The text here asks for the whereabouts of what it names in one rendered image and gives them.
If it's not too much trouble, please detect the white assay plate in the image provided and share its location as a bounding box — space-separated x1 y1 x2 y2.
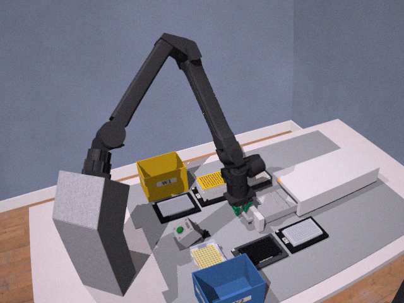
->
282 219 323 247
247 171 271 186

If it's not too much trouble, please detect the blue bin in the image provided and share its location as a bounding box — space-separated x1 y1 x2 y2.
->
192 253 266 303

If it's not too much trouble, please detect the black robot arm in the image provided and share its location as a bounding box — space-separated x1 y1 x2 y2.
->
81 33 266 196

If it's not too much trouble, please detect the yellow bin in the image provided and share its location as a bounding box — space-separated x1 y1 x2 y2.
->
136 151 189 202

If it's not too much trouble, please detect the grey bench mat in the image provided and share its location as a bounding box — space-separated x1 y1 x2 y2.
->
127 130 404 303

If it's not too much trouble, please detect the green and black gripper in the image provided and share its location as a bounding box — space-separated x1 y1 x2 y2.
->
223 183 256 217

